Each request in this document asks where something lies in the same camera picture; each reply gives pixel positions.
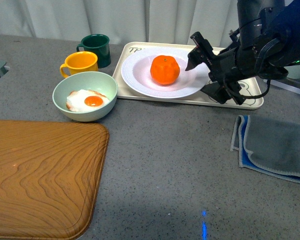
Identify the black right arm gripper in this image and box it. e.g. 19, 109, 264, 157
185, 31, 258, 105

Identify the orange mandarin fruit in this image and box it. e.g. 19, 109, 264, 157
150, 55, 181, 86

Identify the white round plate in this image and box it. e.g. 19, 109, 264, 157
121, 47, 210, 99

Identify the cream bear tray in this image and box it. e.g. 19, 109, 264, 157
113, 42, 264, 110

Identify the white curtain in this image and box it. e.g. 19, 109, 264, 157
0, 0, 239, 47

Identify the grey blue folded cloth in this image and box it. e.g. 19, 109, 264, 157
230, 115, 300, 184

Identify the dark green mug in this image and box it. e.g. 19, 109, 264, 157
76, 34, 111, 69

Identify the light green bowl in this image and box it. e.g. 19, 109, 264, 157
52, 71, 119, 122

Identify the yellow mug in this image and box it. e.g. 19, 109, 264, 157
59, 51, 99, 78

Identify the toy fried egg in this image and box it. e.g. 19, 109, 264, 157
66, 89, 110, 113

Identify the wooden cutting board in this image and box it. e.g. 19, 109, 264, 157
0, 120, 110, 240

